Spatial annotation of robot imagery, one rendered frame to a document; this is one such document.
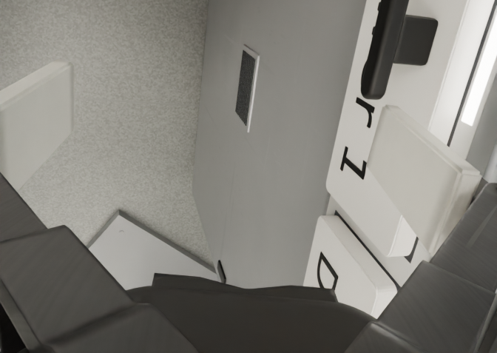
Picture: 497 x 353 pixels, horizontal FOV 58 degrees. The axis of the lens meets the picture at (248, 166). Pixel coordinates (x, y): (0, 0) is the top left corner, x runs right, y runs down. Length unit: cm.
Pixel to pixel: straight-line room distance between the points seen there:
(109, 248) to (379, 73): 115
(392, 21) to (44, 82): 19
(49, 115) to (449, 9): 22
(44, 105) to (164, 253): 122
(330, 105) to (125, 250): 100
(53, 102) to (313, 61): 35
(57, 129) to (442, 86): 21
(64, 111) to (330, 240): 27
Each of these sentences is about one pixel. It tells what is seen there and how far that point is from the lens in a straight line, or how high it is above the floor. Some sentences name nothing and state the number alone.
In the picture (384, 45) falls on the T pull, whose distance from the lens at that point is 28.
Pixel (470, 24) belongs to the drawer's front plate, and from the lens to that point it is 29.
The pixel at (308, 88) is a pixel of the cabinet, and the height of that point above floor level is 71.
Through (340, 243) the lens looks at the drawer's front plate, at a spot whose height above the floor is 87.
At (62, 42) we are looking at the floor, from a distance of 117.
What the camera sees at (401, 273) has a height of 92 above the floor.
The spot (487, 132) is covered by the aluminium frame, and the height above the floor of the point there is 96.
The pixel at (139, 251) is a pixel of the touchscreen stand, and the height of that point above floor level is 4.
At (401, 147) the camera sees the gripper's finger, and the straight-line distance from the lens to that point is 18.
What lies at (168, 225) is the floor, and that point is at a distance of 136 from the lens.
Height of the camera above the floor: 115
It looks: 61 degrees down
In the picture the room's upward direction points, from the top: 149 degrees clockwise
